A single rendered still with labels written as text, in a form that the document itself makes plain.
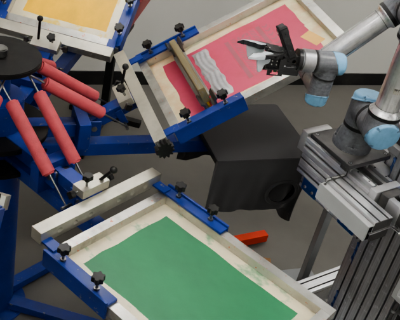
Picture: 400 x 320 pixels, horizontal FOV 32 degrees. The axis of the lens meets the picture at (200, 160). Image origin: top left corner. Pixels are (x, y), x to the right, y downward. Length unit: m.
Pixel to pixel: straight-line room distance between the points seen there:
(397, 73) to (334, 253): 1.99
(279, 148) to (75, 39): 1.03
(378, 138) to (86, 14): 1.57
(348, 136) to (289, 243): 1.61
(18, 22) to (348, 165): 1.66
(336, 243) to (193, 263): 1.97
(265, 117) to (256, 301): 1.22
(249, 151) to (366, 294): 0.78
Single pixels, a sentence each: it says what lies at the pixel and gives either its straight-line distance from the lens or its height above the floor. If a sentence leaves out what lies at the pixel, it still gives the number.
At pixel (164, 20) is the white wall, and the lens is 5.15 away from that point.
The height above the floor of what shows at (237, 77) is 1.29.
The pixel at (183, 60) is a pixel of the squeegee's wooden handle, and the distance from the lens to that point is 2.95.
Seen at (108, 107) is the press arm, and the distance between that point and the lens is 2.94.
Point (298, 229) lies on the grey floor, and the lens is 4.32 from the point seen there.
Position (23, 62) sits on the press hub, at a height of 1.32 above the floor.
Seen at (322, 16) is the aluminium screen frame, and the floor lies 1.55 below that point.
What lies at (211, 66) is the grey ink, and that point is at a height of 1.26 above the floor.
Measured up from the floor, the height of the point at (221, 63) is 1.28.
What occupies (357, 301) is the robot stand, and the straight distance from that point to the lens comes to 3.15.
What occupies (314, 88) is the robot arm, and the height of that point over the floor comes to 1.57.
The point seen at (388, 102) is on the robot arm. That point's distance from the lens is 2.49.
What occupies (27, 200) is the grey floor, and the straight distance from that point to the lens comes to 4.12.
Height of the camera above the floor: 2.63
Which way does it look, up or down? 34 degrees down
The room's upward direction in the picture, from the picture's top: 13 degrees clockwise
